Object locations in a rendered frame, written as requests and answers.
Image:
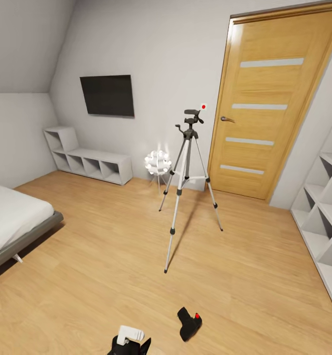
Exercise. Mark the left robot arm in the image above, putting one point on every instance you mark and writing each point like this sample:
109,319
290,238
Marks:
122,345

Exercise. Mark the door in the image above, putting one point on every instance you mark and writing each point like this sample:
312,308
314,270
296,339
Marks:
272,66

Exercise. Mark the digital camera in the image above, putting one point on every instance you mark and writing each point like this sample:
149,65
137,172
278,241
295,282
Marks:
189,324

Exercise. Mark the bed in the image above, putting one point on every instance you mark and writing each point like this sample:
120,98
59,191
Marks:
23,219

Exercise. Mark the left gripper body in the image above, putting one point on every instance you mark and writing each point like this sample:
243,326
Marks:
131,348

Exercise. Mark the wall mounted tv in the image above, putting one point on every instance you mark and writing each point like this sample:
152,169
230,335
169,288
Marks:
108,95

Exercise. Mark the bookcase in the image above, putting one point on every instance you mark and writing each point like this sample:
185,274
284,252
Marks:
69,157
312,211

